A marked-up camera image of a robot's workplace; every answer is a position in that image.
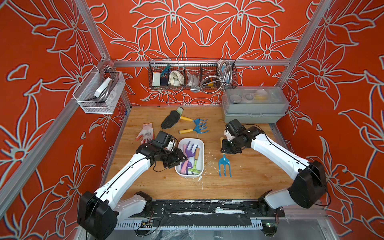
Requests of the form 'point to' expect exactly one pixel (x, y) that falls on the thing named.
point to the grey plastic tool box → (254, 104)
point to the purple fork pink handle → (188, 154)
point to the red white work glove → (147, 133)
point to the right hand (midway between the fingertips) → (218, 150)
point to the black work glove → (172, 119)
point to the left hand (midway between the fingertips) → (185, 159)
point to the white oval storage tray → (200, 162)
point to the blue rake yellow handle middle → (189, 130)
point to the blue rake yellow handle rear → (197, 121)
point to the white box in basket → (156, 77)
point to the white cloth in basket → (176, 78)
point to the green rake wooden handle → (195, 169)
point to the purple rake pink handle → (189, 164)
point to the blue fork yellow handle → (224, 161)
